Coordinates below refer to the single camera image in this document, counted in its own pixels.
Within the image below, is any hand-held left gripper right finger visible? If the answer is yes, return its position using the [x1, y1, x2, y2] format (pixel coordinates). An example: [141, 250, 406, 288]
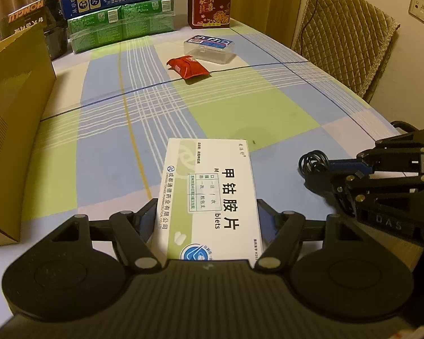
[256, 199, 368, 269]

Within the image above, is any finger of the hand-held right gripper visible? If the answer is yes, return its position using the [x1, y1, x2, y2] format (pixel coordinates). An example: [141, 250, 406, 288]
[327, 127, 424, 181]
[304, 172, 424, 217]

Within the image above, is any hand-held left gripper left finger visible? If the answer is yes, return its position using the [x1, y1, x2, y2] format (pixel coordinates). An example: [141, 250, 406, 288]
[51, 198, 160, 269]

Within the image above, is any black cable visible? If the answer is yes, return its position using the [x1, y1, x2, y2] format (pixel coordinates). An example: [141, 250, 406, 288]
[298, 151, 330, 179]

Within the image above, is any white and green medicine box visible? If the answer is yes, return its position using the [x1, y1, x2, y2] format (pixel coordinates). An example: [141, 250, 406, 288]
[153, 138, 263, 262]

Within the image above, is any plaid cloth desktop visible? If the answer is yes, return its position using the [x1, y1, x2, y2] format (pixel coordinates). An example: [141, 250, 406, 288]
[0, 18, 424, 269]

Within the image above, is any chair with quilted cover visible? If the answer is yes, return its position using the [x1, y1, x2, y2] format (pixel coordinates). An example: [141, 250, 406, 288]
[291, 0, 401, 105]

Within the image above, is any red snack packet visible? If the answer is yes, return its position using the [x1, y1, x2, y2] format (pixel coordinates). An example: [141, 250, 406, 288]
[166, 55, 211, 79]

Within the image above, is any brown cardboard box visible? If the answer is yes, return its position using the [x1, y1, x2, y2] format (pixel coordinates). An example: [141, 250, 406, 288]
[0, 26, 57, 248]

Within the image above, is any clear plastic box blue label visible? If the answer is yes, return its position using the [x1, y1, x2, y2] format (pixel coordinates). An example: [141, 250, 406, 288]
[183, 34, 238, 65]

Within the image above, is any wooden cabinet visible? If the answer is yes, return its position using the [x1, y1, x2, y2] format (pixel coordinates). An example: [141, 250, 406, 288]
[231, 0, 306, 48]

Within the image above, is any green shrink-wrapped box pack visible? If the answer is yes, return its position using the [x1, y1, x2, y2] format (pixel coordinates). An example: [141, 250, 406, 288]
[68, 0, 175, 54]

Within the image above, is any tall red printed box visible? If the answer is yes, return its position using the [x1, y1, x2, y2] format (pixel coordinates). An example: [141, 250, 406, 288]
[188, 0, 231, 29]

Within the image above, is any black box orange band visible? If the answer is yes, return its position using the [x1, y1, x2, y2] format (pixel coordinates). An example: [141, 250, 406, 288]
[0, 0, 69, 60]

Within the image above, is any dark power cable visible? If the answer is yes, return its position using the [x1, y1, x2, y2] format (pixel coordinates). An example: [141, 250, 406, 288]
[300, 0, 327, 32]

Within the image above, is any beige wall outlet plate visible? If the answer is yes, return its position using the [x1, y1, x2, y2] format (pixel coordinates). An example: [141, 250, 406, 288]
[409, 0, 424, 25]

